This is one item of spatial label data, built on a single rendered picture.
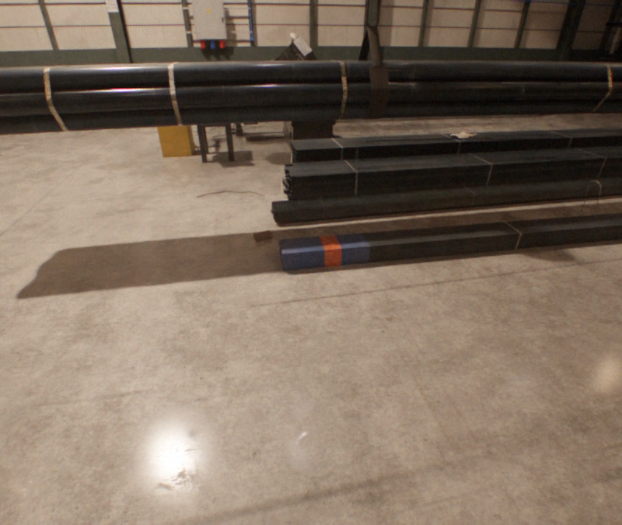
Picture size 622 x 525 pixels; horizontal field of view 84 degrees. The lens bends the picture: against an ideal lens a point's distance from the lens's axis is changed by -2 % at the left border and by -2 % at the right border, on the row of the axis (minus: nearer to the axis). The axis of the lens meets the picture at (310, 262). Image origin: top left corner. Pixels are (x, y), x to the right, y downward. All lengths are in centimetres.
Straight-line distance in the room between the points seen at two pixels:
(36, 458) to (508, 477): 210
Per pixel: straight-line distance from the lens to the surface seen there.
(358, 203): 374
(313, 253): 284
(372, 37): 338
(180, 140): 630
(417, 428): 196
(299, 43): 561
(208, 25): 1004
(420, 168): 416
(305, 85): 304
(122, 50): 1033
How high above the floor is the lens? 158
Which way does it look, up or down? 32 degrees down
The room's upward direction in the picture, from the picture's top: straight up
